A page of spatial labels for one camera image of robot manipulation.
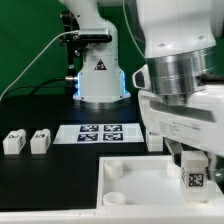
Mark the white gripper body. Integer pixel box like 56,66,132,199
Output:
138,86,224,157

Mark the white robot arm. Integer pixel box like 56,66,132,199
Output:
59,0,224,157

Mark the white square tabletop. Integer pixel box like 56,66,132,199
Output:
97,156,224,210

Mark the white obstacle fence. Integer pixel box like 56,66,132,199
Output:
0,204,224,224

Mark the black cable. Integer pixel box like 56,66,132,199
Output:
0,77,78,101

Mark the white sheet with tags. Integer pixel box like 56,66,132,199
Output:
54,123,144,144

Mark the white cable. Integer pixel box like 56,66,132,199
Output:
0,0,148,101

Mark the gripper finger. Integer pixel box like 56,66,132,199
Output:
165,138,183,166
207,153,224,183

